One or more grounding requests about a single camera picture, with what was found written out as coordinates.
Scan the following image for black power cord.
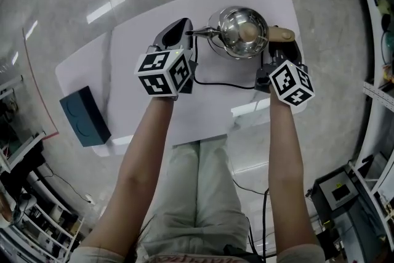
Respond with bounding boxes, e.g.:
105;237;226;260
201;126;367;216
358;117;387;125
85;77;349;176
192;35;265;90

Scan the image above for person's right forearm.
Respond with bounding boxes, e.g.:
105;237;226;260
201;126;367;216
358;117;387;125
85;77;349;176
266;91;323;256

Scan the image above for white side table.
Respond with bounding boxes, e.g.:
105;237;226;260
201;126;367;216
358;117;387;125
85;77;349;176
0;75;47;175

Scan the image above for white wire rack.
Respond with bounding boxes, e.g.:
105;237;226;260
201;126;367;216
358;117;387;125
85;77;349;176
0;163;87;263

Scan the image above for steel electric kettle beige handle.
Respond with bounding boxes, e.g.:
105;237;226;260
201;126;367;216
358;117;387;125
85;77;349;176
192;5;296;59

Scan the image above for person's light trousers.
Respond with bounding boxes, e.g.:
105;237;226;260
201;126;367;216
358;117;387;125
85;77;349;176
135;138;250;256

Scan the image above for dark teal box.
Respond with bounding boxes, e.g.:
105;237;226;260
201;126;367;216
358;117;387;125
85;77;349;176
59;85;112;148

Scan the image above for red floor tape line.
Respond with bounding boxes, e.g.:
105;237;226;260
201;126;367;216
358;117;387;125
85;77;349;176
22;27;59;141

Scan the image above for dark equipment cabinet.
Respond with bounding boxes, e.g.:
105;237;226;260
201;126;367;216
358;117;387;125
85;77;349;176
307;168;379;232

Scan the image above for person's grey printed shirt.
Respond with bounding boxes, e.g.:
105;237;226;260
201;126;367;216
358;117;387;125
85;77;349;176
72;245;327;263

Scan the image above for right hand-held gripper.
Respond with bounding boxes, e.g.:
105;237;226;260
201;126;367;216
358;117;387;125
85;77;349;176
254;38;315;107

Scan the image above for white shelving unit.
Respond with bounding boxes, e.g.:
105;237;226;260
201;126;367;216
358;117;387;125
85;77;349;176
347;0;394;182

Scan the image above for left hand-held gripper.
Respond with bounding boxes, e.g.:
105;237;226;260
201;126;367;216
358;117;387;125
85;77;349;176
133;17;198;101

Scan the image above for white low coffee table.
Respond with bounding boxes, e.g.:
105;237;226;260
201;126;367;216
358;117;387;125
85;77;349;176
55;0;305;158

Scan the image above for person's left forearm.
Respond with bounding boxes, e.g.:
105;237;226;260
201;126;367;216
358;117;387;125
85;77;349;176
78;95;176;256

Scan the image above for black cable under person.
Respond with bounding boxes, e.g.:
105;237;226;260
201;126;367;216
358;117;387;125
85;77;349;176
230;177;271;259

